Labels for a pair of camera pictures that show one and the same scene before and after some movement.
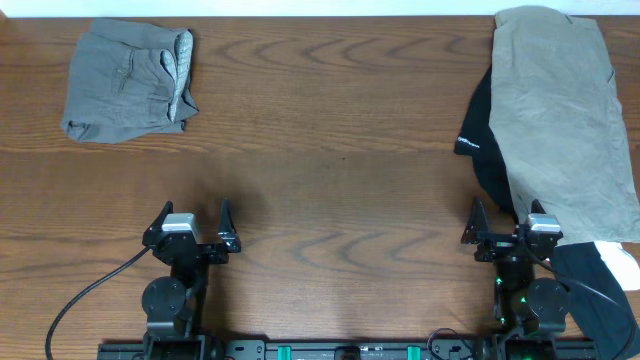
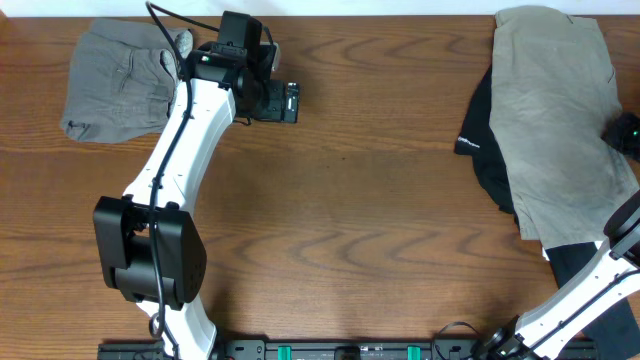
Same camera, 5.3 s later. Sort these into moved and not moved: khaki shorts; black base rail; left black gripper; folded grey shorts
Moved: left black gripper
Not moved: black base rail; khaki shorts; folded grey shorts
